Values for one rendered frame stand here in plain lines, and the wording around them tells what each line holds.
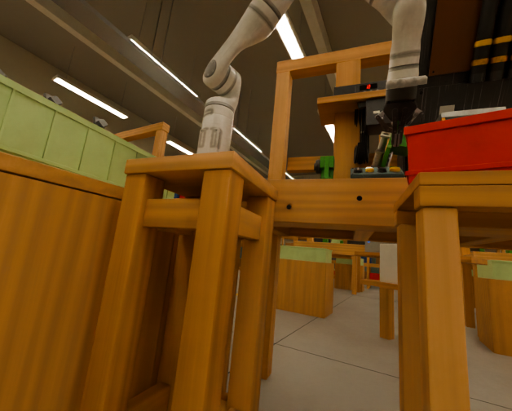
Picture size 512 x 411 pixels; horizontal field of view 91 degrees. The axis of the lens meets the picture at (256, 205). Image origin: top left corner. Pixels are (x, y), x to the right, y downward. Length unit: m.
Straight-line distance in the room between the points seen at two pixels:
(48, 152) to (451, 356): 0.91
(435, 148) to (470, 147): 0.05
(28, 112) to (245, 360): 0.81
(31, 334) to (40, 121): 0.48
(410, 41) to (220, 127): 0.53
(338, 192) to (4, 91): 0.87
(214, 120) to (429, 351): 0.69
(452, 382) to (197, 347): 0.41
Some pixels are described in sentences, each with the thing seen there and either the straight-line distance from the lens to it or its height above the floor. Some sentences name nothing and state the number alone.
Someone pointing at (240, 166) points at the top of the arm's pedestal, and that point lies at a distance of 0.57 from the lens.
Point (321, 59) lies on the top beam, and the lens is 1.90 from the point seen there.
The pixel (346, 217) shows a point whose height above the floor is 0.77.
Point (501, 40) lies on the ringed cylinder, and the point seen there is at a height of 1.35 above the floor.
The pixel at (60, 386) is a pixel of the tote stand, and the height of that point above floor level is 0.29.
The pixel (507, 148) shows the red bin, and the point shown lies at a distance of 0.61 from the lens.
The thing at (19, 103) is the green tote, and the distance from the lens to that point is 0.81.
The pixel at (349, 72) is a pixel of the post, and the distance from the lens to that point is 1.81.
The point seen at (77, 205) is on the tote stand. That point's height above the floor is 0.71.
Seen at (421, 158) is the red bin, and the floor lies 0.85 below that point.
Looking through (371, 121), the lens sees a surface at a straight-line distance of 1.50.
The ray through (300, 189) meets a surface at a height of 0.86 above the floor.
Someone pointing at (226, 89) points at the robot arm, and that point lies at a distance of 0.86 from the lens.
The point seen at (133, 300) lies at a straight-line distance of 0.70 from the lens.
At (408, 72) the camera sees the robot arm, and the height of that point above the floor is 1.13.
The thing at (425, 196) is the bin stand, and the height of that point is 0.76.
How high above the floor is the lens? 0.63
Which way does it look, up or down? 11 degrees up
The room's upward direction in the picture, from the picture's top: 5 degrees clockwise
